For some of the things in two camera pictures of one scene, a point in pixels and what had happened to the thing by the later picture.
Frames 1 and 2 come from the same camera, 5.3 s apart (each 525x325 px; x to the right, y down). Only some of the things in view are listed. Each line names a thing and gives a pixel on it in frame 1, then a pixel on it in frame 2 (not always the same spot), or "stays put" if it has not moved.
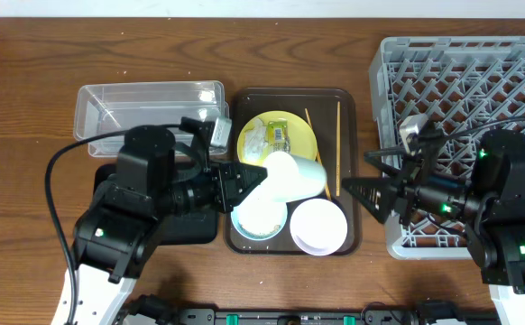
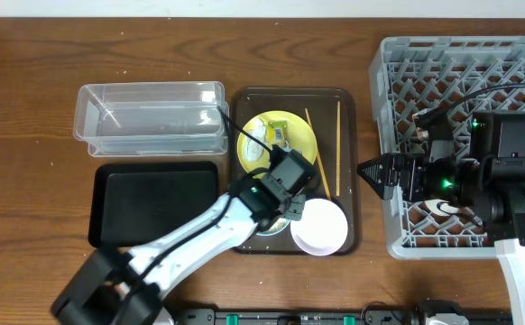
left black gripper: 225,186 → 296,208
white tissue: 255,143 stays put
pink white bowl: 318,227 stays put
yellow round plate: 270,131 stays put
